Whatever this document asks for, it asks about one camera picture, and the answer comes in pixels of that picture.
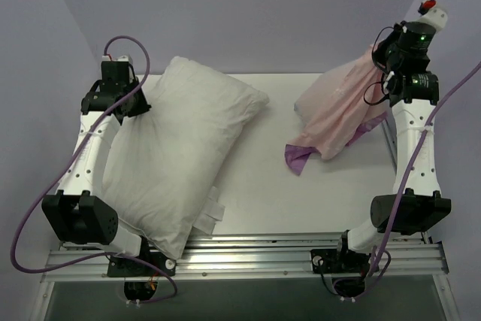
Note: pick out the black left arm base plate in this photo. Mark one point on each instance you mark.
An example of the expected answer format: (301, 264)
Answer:
(121, 267)

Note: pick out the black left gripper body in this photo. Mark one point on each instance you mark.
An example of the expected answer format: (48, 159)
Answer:
(137, 104)

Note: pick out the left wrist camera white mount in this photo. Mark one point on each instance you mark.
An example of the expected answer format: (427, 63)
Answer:
(110, 58)

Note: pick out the white pillow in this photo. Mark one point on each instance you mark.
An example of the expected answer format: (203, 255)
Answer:
(162, 164)

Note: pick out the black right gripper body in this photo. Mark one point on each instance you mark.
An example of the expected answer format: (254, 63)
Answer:
(384, 58)

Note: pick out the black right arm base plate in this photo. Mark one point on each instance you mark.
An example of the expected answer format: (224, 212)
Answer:
(329, 261)

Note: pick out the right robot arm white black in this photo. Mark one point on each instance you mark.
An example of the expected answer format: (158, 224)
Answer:
(412, 91)

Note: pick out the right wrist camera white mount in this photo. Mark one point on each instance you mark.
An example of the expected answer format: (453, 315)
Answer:
(432, 14)

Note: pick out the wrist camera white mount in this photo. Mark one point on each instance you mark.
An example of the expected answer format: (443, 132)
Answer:
(432, 14)
(110, 58)

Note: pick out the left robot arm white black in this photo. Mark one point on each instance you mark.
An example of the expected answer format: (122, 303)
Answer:
(77, 211)

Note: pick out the purple Elsa print pillowcase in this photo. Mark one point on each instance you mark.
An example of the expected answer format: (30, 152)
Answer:
(336, 110)

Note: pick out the aluminium right side rail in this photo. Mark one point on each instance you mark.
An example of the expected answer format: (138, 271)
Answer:
(391, 148)

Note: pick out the aluminium front mounting rail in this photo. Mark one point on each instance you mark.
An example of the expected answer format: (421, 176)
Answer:
(237, 257)

